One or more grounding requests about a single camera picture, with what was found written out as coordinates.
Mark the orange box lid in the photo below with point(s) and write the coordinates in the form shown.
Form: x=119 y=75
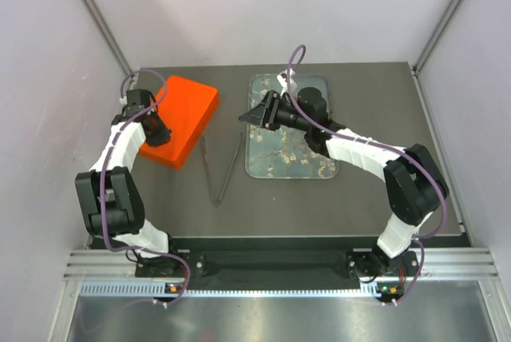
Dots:
x=186 y=110

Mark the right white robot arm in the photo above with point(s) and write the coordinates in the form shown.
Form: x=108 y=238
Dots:
x=414 y=184

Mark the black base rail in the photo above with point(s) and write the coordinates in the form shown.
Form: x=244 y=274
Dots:
x=267 y=263

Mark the grey cable duct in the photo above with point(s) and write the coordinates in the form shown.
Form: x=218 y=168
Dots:
x=164 y=289

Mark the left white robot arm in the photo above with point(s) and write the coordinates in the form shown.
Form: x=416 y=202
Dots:
x=110 y=203

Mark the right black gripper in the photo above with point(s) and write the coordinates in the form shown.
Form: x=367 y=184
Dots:
x=267 y=115

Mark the metal tongs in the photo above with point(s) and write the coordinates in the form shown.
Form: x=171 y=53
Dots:
x=218 y=171

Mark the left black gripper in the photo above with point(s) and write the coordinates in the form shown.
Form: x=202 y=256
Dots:
x=163 y=137

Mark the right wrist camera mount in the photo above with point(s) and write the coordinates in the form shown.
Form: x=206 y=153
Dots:
x=285 y=79

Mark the floral blue tray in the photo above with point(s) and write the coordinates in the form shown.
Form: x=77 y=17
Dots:
x=284 y=154

